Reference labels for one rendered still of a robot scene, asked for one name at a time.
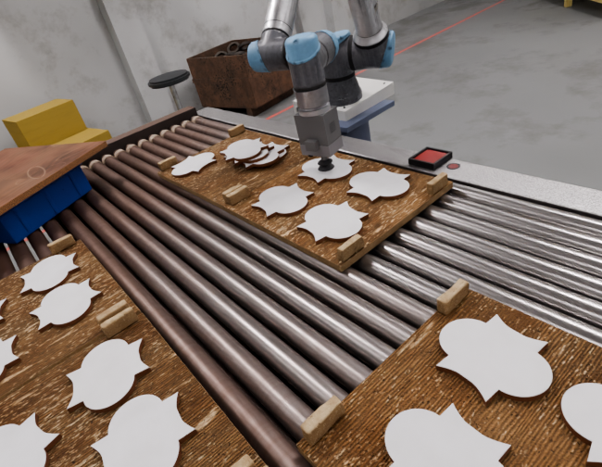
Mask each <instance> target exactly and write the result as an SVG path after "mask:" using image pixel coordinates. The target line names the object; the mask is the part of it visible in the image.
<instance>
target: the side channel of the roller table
mask: <svg viewBox="0 0 602 467"><path fill-rule="evenodd" d="M192 116H198V115H197V112H196V109H195V107H190V106H189V107H185V108H182V109H180V110H178V111H175V112H173V113H170V114H169V115H167V116H164V117H162V118H160V119H157V120H153V121H151V122H149V123H146V124H145V125H142V126H140V127H138V128H135V129H133V130H131V131H128V132H126V133H123V134H121V135H118V136H116V137H113V138H111V139H109V140H106V142H107V147H105V148H104V149H102V150H101V151H99V152H98V153H96V154H95V155H93V156H91V157H90V158H88V159H86V160H85V161H83V163H82V165H83V166H86V167H88V168H89V166H88V164H89V162H90V161H91V160H94V159H95V160H99V161H101V157H102V156H103V155H111V156H113V152H114V151H115V150H116V149H122V150H124V151H125V146H126V145H129V144H131V145H136V143H137V141H138V140H140V139H145V140H147V138H148V136H149V135H150V134H157V135H158V134H159V132H160V131H161V130H169V127H170V126H171V125H180V123H181V122H182V121H183V120H190V118H191V117H192Z"/></svg>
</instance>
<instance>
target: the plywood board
mask: <svg viewBox="0 0 602 467"><path fill-rule="evenodd" d="M105 147H107V142H106V141H99V142H87V143H75V144H63V145H39V146H27V147H14V148H5V149H3V150H1V151H0V216H1V215H2V214H4V213H5V212H7V211H8V210H10V209H11V208H13V207H15V206H16V205H17V204H19V203H20V202H22V201H23V200H25V199H26V198H28V197H30V196H32V195H33V194H35V193H36V192H38V191H39V190H41V189H42V188H44V187H46V186H47V185H48V184H50V183H51V182H53V181H54V180H56V179H57V178H59V177H60V176H62V175H64V174H65V173H67V172H68V171H70V170H72V169H73V168H75V167H76V166H78V165H80V164H81V163H83V162H84V161H85V160H86V159H88V158H90V157H91V156H93V155H95V154H96V153H98V152H99V151H101V150H102V149H104V148H105Z"/></svg>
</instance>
